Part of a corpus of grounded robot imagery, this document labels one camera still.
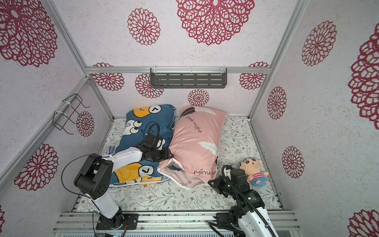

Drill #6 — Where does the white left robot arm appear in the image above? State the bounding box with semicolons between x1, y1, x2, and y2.
74;134;173;220

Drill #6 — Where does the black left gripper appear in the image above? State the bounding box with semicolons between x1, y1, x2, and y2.
151;146;174;163

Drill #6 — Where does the blue cartoon pillow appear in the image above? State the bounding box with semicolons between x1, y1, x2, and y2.
109;104;177;188

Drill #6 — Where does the light blue stapler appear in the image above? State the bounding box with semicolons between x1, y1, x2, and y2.
108;146;115;154

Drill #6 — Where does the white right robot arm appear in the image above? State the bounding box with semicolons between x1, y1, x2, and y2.
208;165;278;237

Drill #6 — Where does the grey wall shelf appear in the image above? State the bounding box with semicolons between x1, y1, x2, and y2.
150;68;228;89

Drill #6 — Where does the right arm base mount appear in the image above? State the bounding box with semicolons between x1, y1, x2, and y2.
214;211;239;229

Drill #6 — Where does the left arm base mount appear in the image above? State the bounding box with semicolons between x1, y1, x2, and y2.
95;213;139;230

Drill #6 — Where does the black wire wall rack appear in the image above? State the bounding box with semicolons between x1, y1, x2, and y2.
52;93;90;135

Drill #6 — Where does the plush doll toy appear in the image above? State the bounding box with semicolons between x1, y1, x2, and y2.
240;158;270;188

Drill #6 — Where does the aluminium front rail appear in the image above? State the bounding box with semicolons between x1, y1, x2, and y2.
51;210;303;237

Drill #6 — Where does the pink good night pillow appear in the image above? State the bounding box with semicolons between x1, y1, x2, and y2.
158;105;228;189

